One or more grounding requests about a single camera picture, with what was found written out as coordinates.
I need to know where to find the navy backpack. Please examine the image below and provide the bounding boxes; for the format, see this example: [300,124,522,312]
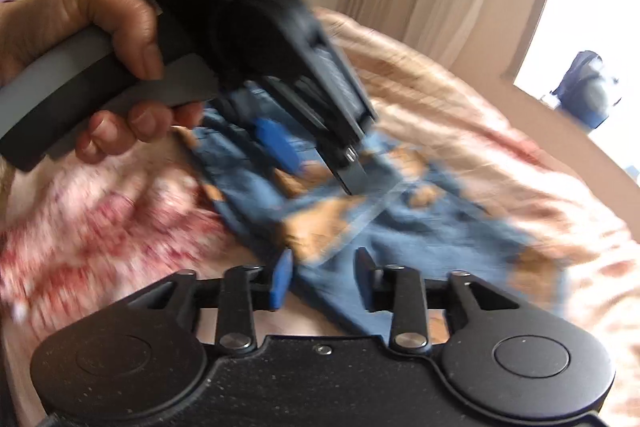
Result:
[550,49,624,131]

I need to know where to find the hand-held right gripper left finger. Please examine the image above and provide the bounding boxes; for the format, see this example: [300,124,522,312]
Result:
[125,249,294,355]

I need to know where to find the blue patterned pants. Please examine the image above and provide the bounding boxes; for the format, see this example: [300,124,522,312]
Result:
[175,92,571,338]

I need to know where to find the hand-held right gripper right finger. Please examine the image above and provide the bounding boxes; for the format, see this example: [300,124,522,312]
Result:
[354,247,521,355]

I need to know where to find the person's left hand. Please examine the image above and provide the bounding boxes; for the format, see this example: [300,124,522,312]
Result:
[0,0,206,166]

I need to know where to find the pink floral blanket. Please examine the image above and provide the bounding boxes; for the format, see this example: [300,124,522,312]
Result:
[0,7,640,427]

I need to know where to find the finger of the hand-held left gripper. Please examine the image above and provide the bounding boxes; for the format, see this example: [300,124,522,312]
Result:
[252,114,304,176]
[310,141,374,198]

